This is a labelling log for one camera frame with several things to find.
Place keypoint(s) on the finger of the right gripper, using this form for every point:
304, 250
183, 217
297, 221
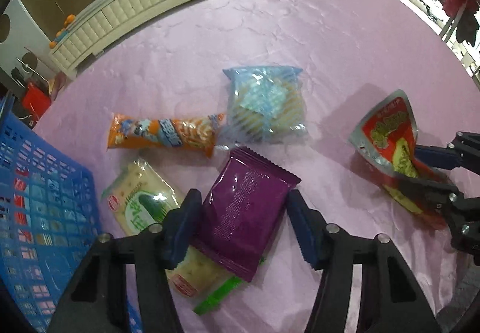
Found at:
461, 214
462, 151

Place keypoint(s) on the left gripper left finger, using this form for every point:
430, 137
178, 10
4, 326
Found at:
95, 299

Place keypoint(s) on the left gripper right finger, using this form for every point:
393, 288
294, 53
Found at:
391, 300

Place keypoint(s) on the red silver snack pouch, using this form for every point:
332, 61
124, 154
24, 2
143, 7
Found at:
386, 139

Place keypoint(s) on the purple snack packet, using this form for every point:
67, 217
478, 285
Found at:
240, 213

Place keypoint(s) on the blue plastic basket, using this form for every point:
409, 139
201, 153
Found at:
50, 214

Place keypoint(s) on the green cracker packet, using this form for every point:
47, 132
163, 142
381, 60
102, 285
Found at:
140, 198

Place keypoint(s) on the pink tablecloth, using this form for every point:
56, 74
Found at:
353, 53

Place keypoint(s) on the orange snack stick packet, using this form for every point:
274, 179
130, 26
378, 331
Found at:
197, 134

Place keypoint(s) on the clear blue biscuit packet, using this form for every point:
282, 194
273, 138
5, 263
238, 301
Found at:
265, 105

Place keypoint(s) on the red bag on floor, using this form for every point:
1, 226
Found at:
35, 101

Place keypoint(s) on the oranges on cabinet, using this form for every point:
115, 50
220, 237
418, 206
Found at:
63, 32

